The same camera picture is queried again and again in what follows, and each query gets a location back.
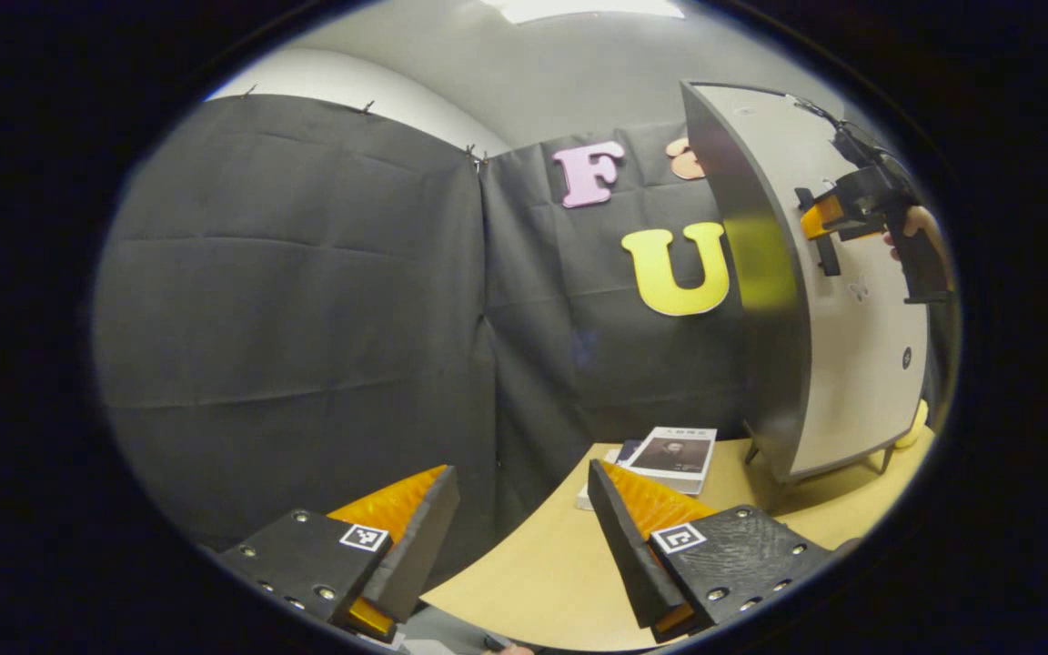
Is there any black backdrop cloth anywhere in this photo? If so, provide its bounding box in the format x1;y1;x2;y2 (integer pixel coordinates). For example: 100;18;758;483
92;91;761;556

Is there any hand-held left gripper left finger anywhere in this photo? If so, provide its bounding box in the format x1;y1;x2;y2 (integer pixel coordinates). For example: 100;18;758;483
215;464;461;645

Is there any black door handle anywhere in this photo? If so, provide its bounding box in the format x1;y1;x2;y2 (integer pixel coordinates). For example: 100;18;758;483
794;186;841;277

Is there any yellow plush toy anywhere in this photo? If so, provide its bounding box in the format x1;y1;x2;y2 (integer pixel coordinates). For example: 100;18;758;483
892;398;930;449

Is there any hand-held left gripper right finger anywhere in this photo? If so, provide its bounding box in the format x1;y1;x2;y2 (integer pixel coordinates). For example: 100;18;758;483
586;458;839;643

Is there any grey cabinet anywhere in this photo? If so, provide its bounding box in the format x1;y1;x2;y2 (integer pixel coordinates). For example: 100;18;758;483
680;80;934;483

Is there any grey cabinet door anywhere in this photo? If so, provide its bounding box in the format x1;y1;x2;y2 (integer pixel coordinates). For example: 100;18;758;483
690;84;934;476

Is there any ceiling light panel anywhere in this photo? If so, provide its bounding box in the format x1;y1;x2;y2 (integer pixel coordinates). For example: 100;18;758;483
479;0;687;25

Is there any white book with portrait cover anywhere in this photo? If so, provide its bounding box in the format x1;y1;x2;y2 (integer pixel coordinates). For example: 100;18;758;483
620;426;719;497

